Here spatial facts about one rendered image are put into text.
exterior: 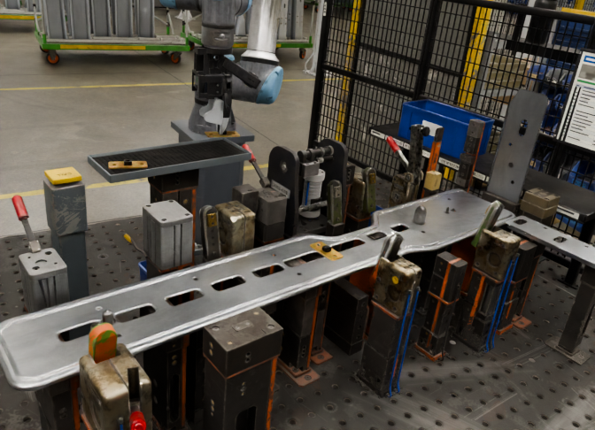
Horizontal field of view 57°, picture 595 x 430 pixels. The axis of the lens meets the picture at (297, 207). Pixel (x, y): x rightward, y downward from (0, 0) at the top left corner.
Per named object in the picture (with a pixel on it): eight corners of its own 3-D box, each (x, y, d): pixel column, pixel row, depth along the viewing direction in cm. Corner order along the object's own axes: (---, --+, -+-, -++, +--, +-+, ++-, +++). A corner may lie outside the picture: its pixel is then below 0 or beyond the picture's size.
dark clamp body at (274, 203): (257, 335, 148) (267, 206, 132) (230, 310, 157) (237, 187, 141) (288, 322, 155) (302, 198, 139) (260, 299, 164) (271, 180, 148)
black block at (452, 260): (436, 369, 143) (461, 272, 131) (405, 346, 150) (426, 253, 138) (455, 358, 148) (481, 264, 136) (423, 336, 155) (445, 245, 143)
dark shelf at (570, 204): (583, 224, 162) (586, 215, 161) (367, 134, 223) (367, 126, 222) (616, 209, 175) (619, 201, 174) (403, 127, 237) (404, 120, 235)
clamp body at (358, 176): (344, 298, 168) (363, 186, 153) (320, 280, 176) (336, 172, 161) (367, 290, 174) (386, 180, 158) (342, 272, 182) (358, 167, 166)
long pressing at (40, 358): (19, 409, 82) (19, 401, 81) (-16, 327, 97) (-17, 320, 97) (521, 218, 164) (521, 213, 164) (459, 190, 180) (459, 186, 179)
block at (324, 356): (317, 365, 139) (331, 267, 127) (285, 337, 148) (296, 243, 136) (332, 357, 143) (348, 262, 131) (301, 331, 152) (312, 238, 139)
